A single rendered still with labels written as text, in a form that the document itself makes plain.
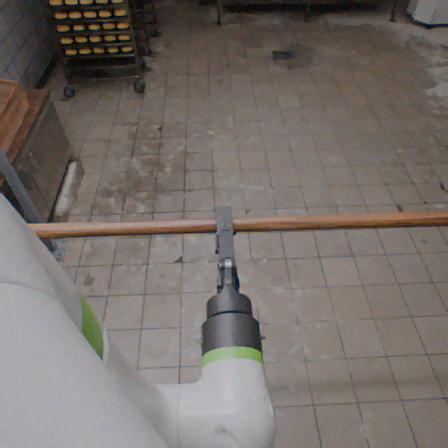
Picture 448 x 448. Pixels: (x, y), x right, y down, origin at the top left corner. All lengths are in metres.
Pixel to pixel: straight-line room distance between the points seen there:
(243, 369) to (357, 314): 1.58
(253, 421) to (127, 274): 1.71
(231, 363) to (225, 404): 0.06
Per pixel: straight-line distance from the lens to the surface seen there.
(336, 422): 1.84
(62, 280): 0.22
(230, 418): 0.50
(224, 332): 0.55
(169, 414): 0.51
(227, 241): 0.62
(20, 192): 2.04
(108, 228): 0.73
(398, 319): 2.14
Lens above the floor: 1.74
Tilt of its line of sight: 50 degrees down
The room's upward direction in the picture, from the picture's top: straight up
